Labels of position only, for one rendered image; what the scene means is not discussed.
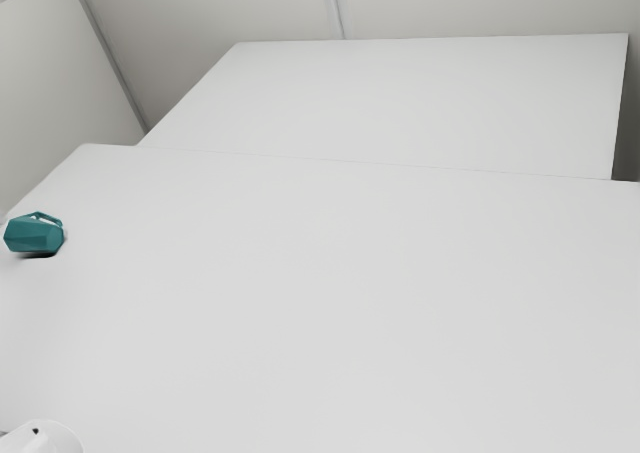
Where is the teal faceted mug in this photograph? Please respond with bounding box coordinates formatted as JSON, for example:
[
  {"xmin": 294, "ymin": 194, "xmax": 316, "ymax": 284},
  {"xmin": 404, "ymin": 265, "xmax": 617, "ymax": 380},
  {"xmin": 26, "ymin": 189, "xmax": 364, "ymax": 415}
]
[{"xmin": 2, "ymin": 211, "xmax": 68, "ymax": 255}]

